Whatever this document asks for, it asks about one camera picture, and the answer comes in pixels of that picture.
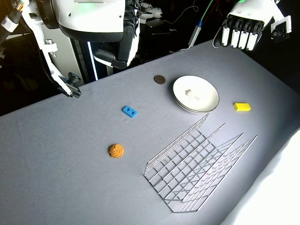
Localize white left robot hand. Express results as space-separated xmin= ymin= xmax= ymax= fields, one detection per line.
xmin=221 ymin=0 xmax=280 ymax=52

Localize white plate thin dark rim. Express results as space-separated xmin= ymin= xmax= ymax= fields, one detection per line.
xmin=172 ymin=75 xmax=220 ymax=113
xmin=173 ymin=96 xmax=215 ymax=115

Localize grey adapter with blue plug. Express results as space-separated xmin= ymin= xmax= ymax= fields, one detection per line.
xmin=188 ymin=20 xmax=203 ymax=47

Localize grey box device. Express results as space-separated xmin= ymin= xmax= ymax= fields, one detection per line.
xmin=145 ymin=18 xmax=165 ymax=28

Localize yellow rectangular block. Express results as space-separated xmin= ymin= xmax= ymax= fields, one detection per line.
xmin=233 ymin=102 xmax=252 ymax=112

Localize spare white robot hand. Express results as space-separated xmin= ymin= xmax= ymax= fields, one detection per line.
xmin=140 ymin=1 xmax=163 ymax=19

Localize blue block with two holes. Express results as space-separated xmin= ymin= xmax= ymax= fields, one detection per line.
xmin=121 ymin=105 xmax=138 ymax=119

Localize robot column with light strip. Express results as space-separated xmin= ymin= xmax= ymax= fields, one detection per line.
xmin=42 ymin=30 xmax=111 ymax=83

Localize orange swirl cookie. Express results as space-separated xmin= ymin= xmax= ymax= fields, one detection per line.
xmin=108 ymin=143 xmax=125 ymax=159

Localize green cable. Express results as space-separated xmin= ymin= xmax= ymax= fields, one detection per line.
xmin=200 ymin=0 xmax=215 ymax=23

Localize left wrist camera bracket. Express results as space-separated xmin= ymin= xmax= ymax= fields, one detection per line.
xmin=270 ymin=0 xmax=293 ymax=43

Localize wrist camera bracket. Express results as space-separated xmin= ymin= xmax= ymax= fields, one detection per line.
xmin=270 ymin=0 xmax=293 ymax=43
xmin=21 ymin=0 xmax=82 ymax=99

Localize silver wire plate rack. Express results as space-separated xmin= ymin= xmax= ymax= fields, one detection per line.
xmin=142 ymin=113 xmax=258 ymax=213

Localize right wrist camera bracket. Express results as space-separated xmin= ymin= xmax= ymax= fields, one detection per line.
xmin=21 ymin=0 xmax=82 ymax=99

